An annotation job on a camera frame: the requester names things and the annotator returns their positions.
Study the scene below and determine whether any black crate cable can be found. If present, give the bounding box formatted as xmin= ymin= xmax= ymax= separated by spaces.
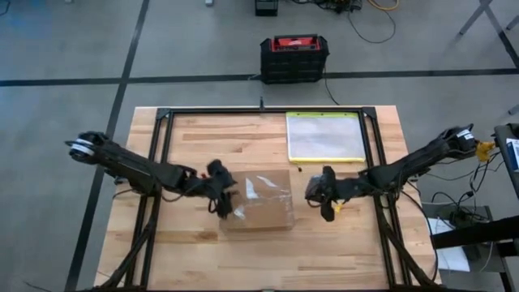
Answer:
xmin=322 ymin=67 xmax=341 ymax=107

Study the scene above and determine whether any yellow floor cable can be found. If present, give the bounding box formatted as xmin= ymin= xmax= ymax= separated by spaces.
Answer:
xmin=366 ymin=0 xmax=401 ymax=12

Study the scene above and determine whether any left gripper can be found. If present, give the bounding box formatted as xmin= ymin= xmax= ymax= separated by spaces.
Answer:
xmin=184 ymin=159 xmax=239 ymax=221

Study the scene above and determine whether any white paper sheet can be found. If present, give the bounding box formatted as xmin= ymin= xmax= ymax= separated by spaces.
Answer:
xmin=427 ymin=216 xmax=472 ymax=273

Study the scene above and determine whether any black floor device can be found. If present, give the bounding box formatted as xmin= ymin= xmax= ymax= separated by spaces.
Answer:
xmin=254 ymin=0 xmax=280 ymax=18

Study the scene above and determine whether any black side bar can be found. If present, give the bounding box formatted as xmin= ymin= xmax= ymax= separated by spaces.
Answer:
xmin=431 ymin=216 xmax=519 ymax=249

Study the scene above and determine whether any black and red crate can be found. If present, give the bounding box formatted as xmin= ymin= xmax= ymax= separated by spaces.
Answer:
xmin=259 ymin=33 xmax=330 ymax=85

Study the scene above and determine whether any taped brown cardboard box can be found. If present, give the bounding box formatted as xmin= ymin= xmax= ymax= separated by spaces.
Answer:
xmin=220 ymin=169 xmax=296 ymax=233

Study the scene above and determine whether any blue and white box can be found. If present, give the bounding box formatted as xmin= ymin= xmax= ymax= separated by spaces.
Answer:
xmin=505 ymin=138 xmax=519 ymax=172

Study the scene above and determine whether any black floor cable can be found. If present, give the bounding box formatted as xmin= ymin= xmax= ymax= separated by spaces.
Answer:
xmin=345 ymin=6 xmax=397 ymax=45

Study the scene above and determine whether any yellow cable connector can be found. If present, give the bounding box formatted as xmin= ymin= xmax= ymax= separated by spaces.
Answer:
xmin=475 ymin=140 xmax=496 ymax=162

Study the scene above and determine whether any black aluminium table frame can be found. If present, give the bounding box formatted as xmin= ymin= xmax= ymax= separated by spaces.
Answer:
xmin=92 ymin=105 xmax=444 ymax=292

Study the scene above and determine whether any grey side cart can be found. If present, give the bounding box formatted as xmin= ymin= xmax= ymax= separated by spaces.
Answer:
xmin=493 ymin=122 xmax=519 ymax=204

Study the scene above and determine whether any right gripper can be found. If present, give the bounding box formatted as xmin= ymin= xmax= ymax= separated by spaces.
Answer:
xmin=306 ymin=165 xmax=362 ymax=223

